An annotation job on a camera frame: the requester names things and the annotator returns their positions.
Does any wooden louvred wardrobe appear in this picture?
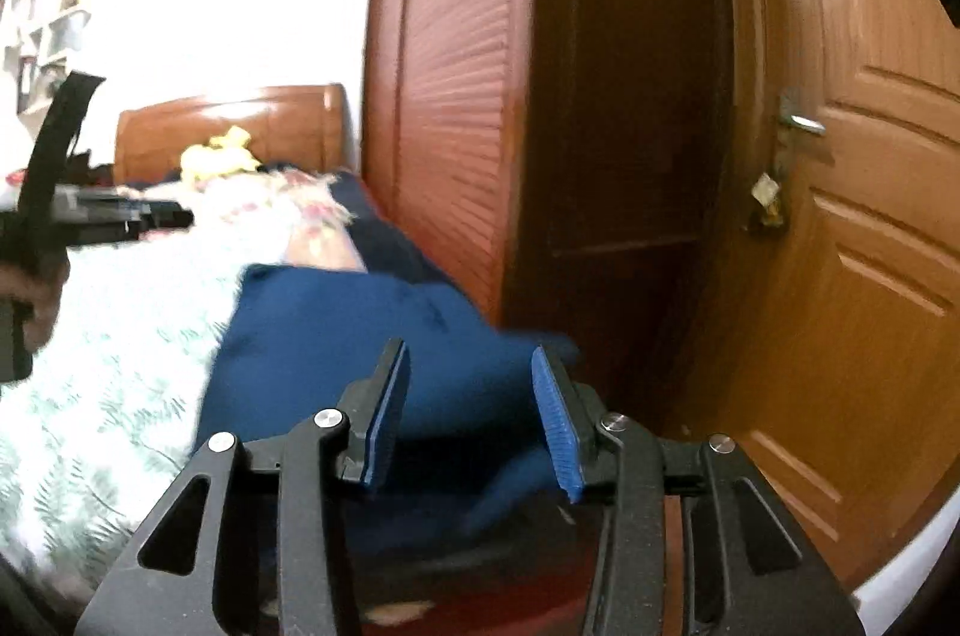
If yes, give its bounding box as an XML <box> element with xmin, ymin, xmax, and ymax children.
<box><xmin>360</xmin><ymin>0</ymin><xmax>732</xmax><ymax>397</ymax></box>

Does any person's left hand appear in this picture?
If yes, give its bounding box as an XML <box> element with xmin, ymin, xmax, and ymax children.
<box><xmin>0</xmin><ymin>257</ymin><xmax>70</xmax><ymax>352</ymax></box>

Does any metal door handle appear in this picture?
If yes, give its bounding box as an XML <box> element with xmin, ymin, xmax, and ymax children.
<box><xmin>776</xmin><ymin>88</ymin><xmax>830</xmax><ymax>138</ymax></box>

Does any wooden door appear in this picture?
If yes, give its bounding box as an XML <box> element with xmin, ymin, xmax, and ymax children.
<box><xmin>660</xmin><ymin>0</ymin><xmax>960</xmax><ymax>592</ymax></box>

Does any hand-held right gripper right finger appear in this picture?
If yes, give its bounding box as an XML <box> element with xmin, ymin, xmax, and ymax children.
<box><xmin>531</xmin><ymin>345</ymin><xmax>867</xmax><ymax>636</ymax></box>

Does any floral quilt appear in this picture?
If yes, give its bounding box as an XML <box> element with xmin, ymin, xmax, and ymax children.
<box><xmin>187</xmin><ymin>167</ymin><xmax>368</xmax><ymax>273</ymax></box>

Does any yellow plush toy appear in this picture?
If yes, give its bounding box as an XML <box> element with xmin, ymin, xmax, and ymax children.
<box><xmin>180</xmin><ymin>126</ymin><xmax>260</xmax><ymax>183</ymax></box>

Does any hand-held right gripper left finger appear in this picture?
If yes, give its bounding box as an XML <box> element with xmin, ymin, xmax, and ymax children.
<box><xmin>75</xmin><ymin>337</ymin><xmax>412</xmax><ymax>636</ymax></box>

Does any white wall shelf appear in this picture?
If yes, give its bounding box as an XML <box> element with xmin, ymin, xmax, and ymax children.
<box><xmin>0</xmin><ymin>0</ymin><xmax>98</xmax><ymax>116</ymax></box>

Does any leaf print bed sheet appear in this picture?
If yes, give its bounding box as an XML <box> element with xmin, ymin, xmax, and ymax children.
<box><xmin>0</xmin><ymin>223</ymin><xmax>301</xmax><ymax>577</ymax></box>

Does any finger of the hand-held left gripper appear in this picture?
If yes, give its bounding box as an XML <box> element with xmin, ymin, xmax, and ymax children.
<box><xmin>67</xmin><ymin>190</ymin><xmax>194</xmax><ymax>230</ymax></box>
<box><xmin>52</xmin><ymin>220</ymin><xmax>151</xmax><ymax>247</ymax></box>

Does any hanging key bunch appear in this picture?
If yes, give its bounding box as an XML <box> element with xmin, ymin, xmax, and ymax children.
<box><xmin>746</xmin><ymin>171</ymin><xmax>788</xmax><ymax>232</ymax></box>

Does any navy blue suit jacket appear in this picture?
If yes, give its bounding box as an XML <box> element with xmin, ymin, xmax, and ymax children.
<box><xmin>191</xmin><ymin>265</ymin><xmax>608</xmax><ymax>562</ymax></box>

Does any wooden bed headboard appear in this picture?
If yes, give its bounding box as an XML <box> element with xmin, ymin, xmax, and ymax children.
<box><xmin>114</xmin><ymin>83</ymin><xmax>353</xmax><ymax>187</ymax></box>

